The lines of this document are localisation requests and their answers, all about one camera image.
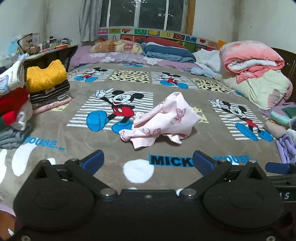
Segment black desk lamp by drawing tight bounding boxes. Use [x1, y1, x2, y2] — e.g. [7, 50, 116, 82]
[17, 33, 33, 54]

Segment white cloth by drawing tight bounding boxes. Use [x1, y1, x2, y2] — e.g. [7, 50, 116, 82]
[192, 49, 223, 73]

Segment grey folded garment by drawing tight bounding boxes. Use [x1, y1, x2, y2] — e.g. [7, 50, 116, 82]
[0, 123, 31, 149]

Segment colourful printed headboard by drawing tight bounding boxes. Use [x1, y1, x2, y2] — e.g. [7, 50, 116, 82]
[97, 27, 228, 53]

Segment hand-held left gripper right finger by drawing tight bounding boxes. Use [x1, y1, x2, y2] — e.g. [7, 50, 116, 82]
[179, 150, 269, 199]

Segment pink folded garment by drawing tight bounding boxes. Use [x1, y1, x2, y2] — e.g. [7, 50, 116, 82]
[32, 97, 73, 114]

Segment dark wooden wardrobe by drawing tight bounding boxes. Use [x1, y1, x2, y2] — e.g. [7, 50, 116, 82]
[270, 47, 296, 80]

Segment red pillow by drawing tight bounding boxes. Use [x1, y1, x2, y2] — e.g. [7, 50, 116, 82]
[145, 36, 188, 49]

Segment white printed folded garment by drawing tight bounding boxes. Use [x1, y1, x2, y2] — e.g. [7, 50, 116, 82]
[0, 54, 29, 98]

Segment yellow folded sweater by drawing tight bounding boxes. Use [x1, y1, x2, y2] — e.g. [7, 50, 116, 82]
[26, 60, 68, 93]

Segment red folded garment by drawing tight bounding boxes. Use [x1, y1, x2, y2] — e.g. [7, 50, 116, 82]
[0, 87, 31, 115]

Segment light blue cloth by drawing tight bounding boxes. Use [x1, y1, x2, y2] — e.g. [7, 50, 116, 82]
[190, 65, 219, 79]

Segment beige folded cloth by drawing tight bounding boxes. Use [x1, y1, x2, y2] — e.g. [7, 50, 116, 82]
[265, 119, 287, 139]

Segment pile of small desk clutter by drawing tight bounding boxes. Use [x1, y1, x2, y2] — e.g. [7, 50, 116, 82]
[42, 36, 71, 50]

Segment purple floral bedsheet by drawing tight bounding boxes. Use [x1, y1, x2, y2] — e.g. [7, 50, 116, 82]
[68, 45, 201, 72]

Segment pink and white quilt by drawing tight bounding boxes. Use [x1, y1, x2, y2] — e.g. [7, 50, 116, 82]
[218, 40, 285, 84]

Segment dark green cloth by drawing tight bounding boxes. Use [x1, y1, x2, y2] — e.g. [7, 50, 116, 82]
[283, 105, 296, 118]

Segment window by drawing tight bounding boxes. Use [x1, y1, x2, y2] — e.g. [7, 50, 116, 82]
[99, 0, 189, 30]

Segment blue folded quilt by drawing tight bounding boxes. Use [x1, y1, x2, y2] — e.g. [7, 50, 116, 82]
[141, 43, 196, 63]

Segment grey curtain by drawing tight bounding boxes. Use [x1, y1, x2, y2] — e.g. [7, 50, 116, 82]
[79, 0, 103, 42]

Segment cartoon printed brown blanket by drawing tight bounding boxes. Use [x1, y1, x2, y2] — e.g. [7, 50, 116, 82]
[0, 63, 285, 209]

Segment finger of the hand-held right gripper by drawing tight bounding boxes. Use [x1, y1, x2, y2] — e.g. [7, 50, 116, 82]
[265, 162, 292, 175]

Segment pink printed pants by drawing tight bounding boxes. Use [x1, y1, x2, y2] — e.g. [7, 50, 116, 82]
[119, 92, 202, 149]

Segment dark wooden desk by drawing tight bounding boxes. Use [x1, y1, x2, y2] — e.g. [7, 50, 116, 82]
[23, 44, 78, 70]

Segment cream quilt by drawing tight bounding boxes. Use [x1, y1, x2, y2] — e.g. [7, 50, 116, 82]
[217, 70, 294, 110]

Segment dark striped folded garment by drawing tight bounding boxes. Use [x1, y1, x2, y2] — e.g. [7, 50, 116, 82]
[29, 80, 71, 103]

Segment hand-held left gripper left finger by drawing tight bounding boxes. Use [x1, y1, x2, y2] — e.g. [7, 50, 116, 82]
[35, 149, 117, 200]

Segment pile of purple clothes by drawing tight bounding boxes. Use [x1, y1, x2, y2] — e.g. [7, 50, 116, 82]
[275, 133, 296, 164]

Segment teal cloth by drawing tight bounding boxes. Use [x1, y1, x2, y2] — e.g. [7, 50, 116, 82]
[269, 110, 290, 127]

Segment cardboard box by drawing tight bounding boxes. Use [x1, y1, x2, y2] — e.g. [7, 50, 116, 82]
[24, 45, 40, 55]

